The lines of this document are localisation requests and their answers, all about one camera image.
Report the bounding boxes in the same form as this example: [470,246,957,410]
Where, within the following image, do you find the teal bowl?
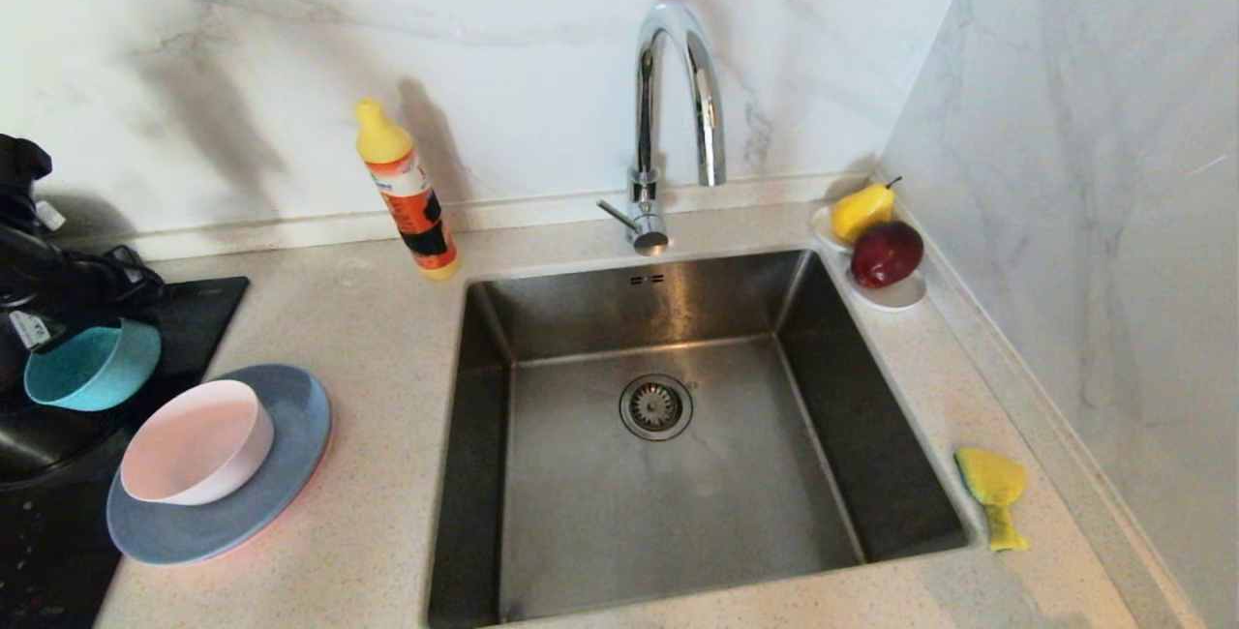
[24,319,163,412]

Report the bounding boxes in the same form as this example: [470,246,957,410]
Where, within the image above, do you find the small light pink plate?
[120,379,276,506]

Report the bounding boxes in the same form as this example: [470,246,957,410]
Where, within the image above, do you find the blue plate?
[106,364,333,566]

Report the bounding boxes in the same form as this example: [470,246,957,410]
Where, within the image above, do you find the orange dish soap bottle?
[353,99,461,280]

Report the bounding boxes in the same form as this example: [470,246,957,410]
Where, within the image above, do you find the yellow sponge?
[953,446,1030,553]

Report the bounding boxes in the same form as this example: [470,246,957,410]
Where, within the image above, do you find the metal sink drain strainer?
[619,374,694,442]

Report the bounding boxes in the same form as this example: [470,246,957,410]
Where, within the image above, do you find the stainless steel sink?
[427,248,972,628]

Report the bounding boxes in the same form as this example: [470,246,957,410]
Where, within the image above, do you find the black induction cooktop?
[0,277,251,629]

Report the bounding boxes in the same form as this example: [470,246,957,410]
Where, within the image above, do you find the chrome gooseneck faucet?
[596,0,726,256]

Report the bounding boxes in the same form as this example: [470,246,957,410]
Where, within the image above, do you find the yellow pear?
[831,176,902,244]

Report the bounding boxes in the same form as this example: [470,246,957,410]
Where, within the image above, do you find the dark red apple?
[851,220,925,288]

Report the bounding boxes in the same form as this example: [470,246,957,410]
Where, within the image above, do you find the white fruit dish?
[811,204,928,312]

